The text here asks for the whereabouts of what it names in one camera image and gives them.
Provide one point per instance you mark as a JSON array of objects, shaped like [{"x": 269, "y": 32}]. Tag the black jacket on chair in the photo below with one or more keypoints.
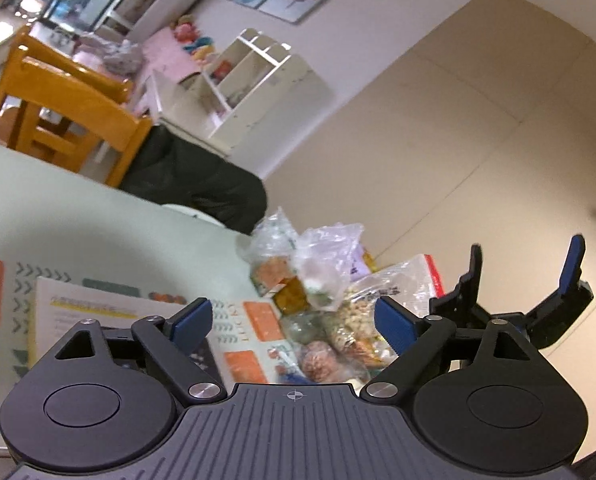
[{"x": 170, "y": 170}]

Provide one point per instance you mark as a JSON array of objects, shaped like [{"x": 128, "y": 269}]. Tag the clear plastic snack bag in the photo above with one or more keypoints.
[{"x": 322, "y": 258}]

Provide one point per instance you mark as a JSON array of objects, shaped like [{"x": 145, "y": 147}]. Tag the rear wooden chair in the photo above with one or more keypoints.
[{"x": 118, "y": 91}]

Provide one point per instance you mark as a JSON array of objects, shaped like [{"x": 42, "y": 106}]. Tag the front wooden chair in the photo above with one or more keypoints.
[{"x": 61, "y": 119}]

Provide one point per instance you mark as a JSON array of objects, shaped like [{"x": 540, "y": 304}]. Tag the white tablet product box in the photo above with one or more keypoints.
[{"x": 59, "y": 305}]

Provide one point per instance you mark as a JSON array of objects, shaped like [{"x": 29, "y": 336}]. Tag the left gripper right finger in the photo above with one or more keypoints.
[{"x": 421, "y": 346}]

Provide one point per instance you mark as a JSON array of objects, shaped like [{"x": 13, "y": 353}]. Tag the pink sofa with toys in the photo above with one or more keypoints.
[{"x": 177, "y": 51}]

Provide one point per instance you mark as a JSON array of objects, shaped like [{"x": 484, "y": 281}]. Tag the patterned table mat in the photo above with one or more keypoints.
[{"x": 246, "y": 343}]

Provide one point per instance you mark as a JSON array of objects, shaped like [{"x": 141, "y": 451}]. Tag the wooden chair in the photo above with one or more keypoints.
[
  {"x": 61, "y": 119},
  {"x": 118, "y": 91}
]

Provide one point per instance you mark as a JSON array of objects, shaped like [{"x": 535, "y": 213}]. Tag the white cubby bookshelf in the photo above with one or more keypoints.
[{"x": 232, "y": 94}]

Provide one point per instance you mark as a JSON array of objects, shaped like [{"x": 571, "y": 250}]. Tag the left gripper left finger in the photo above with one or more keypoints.
[{"x": 168, "y": 344}]

